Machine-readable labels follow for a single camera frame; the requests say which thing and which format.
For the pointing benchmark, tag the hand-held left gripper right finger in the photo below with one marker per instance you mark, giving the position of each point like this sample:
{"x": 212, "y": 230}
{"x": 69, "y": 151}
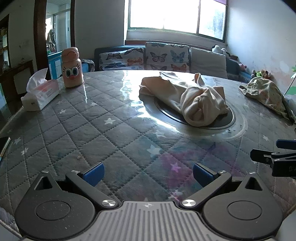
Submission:
{"x": 202, "y": 174}

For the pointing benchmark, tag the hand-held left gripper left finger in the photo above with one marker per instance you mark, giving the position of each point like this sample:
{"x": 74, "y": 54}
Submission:
{"x": 93, "y": 173}

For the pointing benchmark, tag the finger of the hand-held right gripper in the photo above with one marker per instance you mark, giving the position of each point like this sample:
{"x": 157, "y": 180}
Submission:
{"x": 266, "y": 155}
{"x": 285, "y": 143}

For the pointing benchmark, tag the cream sweatshirt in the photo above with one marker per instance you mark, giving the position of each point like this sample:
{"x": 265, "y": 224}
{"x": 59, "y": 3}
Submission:
{"x": 198, "y": 102}

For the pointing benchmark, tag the hanging clothes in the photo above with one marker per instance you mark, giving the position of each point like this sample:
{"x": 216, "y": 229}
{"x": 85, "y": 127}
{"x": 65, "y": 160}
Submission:
{"x": 50, "y": 39}

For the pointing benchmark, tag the floral green garment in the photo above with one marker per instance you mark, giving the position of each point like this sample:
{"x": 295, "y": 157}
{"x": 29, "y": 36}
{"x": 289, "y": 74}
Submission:
{"x": 266, "y": 92}

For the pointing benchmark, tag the round black table inset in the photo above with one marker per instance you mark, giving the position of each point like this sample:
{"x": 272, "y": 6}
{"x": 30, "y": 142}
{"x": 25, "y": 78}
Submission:
{"x": 222, "y": 122}

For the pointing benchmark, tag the paper flower decoration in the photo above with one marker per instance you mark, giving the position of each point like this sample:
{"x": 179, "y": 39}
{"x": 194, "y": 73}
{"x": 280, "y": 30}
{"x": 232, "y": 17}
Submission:
{"x": 292, "y": 78}

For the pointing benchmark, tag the brown plush toy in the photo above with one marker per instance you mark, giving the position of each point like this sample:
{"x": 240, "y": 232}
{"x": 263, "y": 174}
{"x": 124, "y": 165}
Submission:
{"x": 267, "y": 74}

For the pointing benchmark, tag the green plush toy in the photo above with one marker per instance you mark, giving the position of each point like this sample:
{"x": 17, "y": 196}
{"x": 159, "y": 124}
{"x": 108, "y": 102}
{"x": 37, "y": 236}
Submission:
{"x": 258, "y": 74}

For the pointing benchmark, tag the pink plush toy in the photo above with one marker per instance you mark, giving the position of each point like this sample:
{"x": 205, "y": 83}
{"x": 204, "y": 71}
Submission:
{"x": 242, "y": 66}

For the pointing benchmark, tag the dark blue sofa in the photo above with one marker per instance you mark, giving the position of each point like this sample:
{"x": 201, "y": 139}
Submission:
{"x": 233, "y": 67}

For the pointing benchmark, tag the black smartphone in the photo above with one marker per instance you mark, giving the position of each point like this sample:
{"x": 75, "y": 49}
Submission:
{"x": 4, "y": 147}

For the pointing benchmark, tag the white tissue pack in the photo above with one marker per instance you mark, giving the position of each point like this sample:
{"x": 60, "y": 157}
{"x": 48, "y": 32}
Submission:
{"x": 41, "y": 95}

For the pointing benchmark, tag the pink cartoon face bottle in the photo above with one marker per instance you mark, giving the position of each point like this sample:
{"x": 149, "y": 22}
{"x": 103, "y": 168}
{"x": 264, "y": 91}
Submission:
{"x": 71, "y": 69}

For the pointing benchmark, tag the blue blanket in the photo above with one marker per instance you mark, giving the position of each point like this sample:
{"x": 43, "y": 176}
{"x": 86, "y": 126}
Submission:
{"x": 87, "y": 66}

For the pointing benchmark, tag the plain grey cushion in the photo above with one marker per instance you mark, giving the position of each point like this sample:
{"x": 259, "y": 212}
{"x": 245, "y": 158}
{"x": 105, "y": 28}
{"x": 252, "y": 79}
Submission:
{"x": 208, "y": 62}

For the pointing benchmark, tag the blue cabinet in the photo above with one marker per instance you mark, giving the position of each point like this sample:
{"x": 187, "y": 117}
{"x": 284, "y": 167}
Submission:
{"x": 54, "y": 66}

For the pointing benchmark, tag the white plush toy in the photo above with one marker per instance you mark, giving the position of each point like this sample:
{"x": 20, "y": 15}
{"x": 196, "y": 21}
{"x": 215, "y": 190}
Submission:
{"x": 218, "y": 49}

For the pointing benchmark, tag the butterfly print cushion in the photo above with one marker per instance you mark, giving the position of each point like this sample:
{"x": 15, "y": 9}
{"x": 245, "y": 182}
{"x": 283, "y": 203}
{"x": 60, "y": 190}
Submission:
{"x": 120, "y": 59}
{"x": 166, "y": 55}

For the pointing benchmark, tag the dark wooden side cabinet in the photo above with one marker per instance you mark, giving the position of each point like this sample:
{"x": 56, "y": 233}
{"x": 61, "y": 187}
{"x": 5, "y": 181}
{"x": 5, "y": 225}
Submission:
{"x": 16, "y": 81}

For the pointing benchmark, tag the glass door cabinet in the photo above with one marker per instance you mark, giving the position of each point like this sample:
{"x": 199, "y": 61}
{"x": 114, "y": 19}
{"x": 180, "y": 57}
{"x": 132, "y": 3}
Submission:
{"x": 4, "y": 44}

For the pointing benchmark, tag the large window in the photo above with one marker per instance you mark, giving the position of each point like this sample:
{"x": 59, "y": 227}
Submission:
{"x": 175, "y": 16}

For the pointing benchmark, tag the dark wooden door frame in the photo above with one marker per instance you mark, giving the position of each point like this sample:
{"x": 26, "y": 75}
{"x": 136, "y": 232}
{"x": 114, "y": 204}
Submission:
{"x": 39, "y": 34}

